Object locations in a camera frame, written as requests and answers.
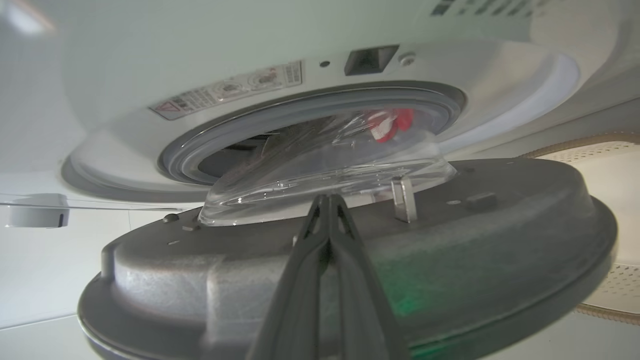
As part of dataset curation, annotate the white front-load washing machine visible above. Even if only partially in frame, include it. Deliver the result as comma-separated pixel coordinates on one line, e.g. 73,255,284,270
50,0,640,206

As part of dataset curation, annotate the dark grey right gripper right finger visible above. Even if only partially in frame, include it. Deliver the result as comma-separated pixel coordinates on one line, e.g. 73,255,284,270
329,194,412,360

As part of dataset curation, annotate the small white box fixture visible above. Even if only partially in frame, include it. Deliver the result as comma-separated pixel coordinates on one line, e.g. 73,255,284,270
5,193,71,229

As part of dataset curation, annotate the cream perforated laundry basket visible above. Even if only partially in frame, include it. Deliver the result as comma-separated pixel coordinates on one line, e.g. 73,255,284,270
520,131,640,326

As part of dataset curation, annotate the round washing machine glass door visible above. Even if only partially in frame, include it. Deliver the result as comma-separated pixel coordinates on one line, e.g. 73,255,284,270
77,107,618,360

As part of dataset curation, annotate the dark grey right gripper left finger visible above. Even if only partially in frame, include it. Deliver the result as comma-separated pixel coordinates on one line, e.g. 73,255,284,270
247,194,332,360

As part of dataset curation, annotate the red garment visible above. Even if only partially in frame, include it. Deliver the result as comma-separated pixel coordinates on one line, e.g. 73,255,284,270
367,107,416,144

